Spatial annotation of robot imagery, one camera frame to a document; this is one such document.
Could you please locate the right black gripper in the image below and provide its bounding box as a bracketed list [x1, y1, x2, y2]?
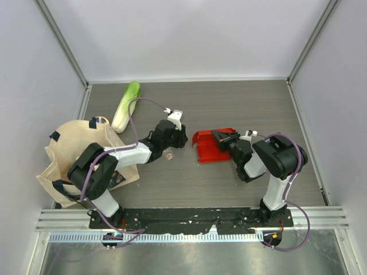
[210, 131, 241, 167]

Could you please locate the red paper box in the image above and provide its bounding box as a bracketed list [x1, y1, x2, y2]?
[192, 129, 232, 163]

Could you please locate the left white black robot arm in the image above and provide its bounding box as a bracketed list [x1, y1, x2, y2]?
[67, 120, 188, 229]

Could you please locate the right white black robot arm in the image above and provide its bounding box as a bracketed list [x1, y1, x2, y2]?
[211, 130, 308, 226]

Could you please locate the small clear plastic packet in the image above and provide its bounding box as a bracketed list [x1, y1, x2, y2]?
[163, 147, 174, 160]

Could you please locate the napa cabbage toy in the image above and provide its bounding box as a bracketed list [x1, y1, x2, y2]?
[111, 81, 141, 133]

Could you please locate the orange white item behind bag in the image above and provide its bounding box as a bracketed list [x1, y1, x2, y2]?
[92, 116, 110, 124]

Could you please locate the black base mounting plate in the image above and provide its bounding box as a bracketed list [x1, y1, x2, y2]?
[87, 207, 294, 235]

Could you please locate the beige printed tote bag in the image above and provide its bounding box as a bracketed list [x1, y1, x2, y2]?
[36, 120, 124, 208]

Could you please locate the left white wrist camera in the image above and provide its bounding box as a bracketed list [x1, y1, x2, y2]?
[164, 108, 183, 131]

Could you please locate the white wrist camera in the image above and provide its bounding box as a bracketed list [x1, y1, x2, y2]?
[164, 108, 183, 131]
[239, 130, 258, 142]

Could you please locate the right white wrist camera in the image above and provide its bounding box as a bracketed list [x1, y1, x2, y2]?
[239, 130, 258, 142]

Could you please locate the white slotted cable duct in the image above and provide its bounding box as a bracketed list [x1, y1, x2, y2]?
[48, 231, 263, 243]

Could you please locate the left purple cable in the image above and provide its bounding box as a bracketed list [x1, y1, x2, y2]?
[80, 97, 170, 248]

